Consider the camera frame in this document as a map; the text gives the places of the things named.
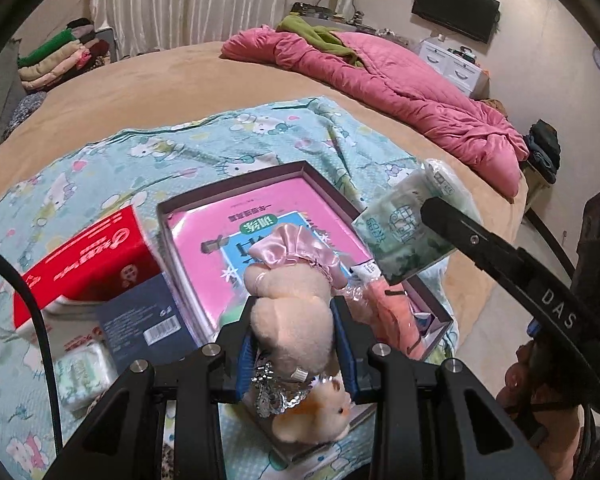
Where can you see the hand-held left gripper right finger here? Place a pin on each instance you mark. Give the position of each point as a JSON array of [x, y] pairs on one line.
[[345, 355]]

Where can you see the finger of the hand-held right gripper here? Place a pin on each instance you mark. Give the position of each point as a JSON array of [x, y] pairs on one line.
[[480, 240]]

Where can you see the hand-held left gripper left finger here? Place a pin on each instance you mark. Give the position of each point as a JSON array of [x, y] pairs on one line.
[[245, 360]]

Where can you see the plush bear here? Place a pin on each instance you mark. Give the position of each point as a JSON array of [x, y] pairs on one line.
[[290, 310]]

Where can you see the green printed tissue packet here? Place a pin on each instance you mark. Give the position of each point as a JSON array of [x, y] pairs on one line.
[[405, 230]]

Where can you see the dark cardboard box tray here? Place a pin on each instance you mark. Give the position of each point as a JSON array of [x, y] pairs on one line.
[[432, 342]]

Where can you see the person's right hand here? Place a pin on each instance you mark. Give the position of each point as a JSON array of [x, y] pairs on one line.
[[555, 425]]

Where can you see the navy blue small box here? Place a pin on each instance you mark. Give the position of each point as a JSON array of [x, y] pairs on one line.
[[145, 320]]

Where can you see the dark clothes pile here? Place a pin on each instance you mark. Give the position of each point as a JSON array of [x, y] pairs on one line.
[[545, 150]]

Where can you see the pale green tissue packet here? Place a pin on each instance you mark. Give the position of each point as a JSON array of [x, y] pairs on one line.
[[85, 372]]

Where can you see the pink quilt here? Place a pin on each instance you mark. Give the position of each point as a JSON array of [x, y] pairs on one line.
[[405, 85]]

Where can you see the white drawer cabinet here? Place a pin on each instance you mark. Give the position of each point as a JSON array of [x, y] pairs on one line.
[[452, 67]]

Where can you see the red and white tissue box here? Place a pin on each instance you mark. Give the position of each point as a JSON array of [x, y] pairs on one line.
[[90, 265]]

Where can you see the light blue cartoon cat blanket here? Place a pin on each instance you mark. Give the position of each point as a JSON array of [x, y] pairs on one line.
[[105, 175]]

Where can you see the green cloth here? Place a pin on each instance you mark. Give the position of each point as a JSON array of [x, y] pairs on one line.
[[320, 37]]

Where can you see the cluttered desk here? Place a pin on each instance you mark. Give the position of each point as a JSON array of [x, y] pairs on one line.
[[325, 10]]

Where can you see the bed with tan sheet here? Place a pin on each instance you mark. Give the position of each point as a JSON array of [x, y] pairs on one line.
[[155, 90]]

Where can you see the dark patterned pillow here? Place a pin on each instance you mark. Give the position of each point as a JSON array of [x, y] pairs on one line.
[[27, 107]]

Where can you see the grey quilted headboard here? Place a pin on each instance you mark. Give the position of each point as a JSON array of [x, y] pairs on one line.
[[0, 105]]

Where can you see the stack of folded clothes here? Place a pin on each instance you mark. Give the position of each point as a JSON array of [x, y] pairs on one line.
[[60, 57]]

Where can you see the white curtain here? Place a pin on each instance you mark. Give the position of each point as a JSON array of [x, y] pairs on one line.
[[190, 5]]

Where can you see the black wall monitor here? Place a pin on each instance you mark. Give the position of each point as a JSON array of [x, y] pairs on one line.
[[455, 7]]

